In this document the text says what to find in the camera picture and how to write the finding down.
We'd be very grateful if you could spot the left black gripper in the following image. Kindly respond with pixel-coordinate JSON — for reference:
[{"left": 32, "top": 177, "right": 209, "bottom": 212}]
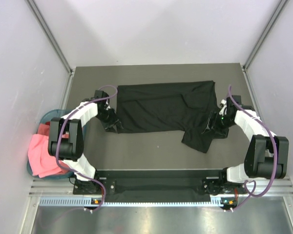
[{"left": 95, "top": 107, "right": 122, "bottom": 133}]

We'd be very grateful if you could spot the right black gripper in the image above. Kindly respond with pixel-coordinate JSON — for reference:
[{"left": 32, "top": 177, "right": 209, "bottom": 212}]
[{"left": 203, "top": 110, "right": 236, "bottom": 139}]

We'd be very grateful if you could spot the black t shirt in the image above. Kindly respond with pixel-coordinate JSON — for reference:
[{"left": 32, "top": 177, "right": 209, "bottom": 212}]
[{"left": 116, "top": 80, "right": 229, "bottom": 153}]

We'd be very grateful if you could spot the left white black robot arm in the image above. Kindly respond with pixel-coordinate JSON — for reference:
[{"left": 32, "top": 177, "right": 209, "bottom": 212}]
[{"left": 48, "top": 88, "right": 122, "bottom": 194}]

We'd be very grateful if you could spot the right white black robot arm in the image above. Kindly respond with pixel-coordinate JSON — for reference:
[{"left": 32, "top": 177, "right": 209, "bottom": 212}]
[{"left": 202, "top": 96, "right": 289, "bottom": 197}]

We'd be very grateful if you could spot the teal plastic basket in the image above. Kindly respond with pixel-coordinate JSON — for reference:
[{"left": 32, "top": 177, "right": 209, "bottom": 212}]
[{"left": 26, "top": 109, "right": 73, "bottom": 181}]

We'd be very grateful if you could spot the pink t shirt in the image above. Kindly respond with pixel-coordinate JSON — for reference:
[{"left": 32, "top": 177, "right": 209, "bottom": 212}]
[{"left": 28, "top": 123, "right": 69, "bottom": 178}]

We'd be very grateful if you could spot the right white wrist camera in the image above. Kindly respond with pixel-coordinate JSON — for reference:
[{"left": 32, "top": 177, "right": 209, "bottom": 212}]
[{"left": 219, "top": 99, "right": 227, "bottom": 116}]

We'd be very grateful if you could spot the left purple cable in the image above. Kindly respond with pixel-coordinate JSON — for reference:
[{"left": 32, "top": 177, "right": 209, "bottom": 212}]
[{"left": 55, "top": 84, "right": 118, "bottom": 212}]

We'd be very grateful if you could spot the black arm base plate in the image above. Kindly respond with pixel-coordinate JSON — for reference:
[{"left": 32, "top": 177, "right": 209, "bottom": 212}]
[{"left": 73, "top": 170, "right": 247, "bottom": 203}]

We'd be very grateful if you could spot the grey slotted cable duct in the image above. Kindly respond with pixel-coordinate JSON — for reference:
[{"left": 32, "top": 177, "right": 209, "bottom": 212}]
[{"left": 39, "top": 197, "right": 236, "bottom": 207}]

